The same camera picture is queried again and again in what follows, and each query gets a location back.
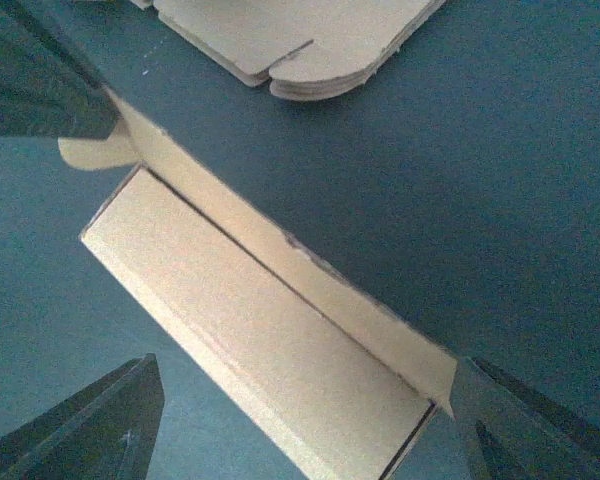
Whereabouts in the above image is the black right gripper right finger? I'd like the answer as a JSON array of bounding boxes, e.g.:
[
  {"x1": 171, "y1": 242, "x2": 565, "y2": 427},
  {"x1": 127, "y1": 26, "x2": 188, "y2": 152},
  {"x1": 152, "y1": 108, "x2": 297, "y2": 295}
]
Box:
[{"x1": 451, "y1": 357, "x2": 600, "y2": 479}]

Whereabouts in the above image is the brown cardboard box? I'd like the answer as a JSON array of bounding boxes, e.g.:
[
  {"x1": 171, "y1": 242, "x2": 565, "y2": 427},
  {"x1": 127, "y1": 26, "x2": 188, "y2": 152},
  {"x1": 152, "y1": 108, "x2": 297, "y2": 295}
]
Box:
[{"x1": 58, "y1": 98, "x2": 456, "y2": 479}]

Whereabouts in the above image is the stack of flat cardboard blanks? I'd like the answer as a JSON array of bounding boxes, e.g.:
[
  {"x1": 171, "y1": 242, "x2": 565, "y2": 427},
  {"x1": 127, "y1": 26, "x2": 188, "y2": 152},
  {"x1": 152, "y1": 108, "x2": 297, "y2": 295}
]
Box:
[{"x1": 135, "y1": 0, "x2": 444, "y2": 102}]

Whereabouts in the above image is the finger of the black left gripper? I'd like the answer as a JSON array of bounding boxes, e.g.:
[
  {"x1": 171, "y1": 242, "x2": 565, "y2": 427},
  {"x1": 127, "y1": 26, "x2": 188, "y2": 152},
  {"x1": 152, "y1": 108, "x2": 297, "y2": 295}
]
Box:
[{"x1": 0, "y1": 1, "x2": 120, "y2": 139}]

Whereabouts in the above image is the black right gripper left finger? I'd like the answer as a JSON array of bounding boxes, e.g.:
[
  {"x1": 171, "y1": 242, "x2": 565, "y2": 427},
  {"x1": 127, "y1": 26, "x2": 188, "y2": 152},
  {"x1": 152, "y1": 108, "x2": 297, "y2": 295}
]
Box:
[{"x1": 0, "y1": 353, "x2": 164, "y2": 479}]

